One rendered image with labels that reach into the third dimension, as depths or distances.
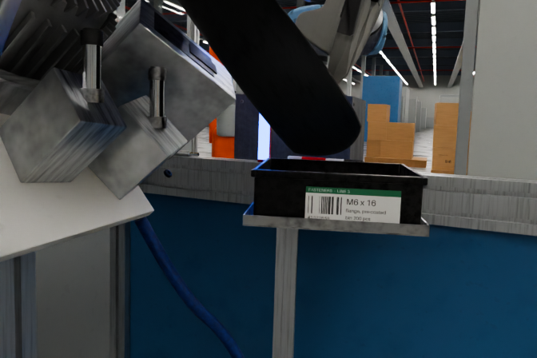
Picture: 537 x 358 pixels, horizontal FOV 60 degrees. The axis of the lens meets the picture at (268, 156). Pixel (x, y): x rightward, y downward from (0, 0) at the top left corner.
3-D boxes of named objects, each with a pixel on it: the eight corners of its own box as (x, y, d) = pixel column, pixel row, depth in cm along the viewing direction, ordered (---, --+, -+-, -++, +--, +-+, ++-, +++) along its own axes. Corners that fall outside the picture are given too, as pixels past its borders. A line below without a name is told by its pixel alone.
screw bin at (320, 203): (248, 223, 59) (250, 169, 59) (265, 200, 76) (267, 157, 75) (424, 234, 57) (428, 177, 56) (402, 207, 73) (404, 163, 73)
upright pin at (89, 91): (73, 101, 41) (73, 27, 40) (91, 102, 43) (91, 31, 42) (93, 102, 40) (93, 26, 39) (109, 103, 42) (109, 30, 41)
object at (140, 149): (119, 201, 50) (73, 152, 49) (143, 181, 55) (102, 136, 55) (168, 157, 47) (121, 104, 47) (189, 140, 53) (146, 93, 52)
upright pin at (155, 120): (142, 127, 49) (143, 65, 48) (154, 127, 51) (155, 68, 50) (159, 128, 48) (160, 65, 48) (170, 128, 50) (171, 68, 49)
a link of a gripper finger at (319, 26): (285, 73, 46) (316, -21, 44) (341, 91, 44) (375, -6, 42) (274, 69, 43) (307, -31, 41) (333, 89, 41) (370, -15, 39)
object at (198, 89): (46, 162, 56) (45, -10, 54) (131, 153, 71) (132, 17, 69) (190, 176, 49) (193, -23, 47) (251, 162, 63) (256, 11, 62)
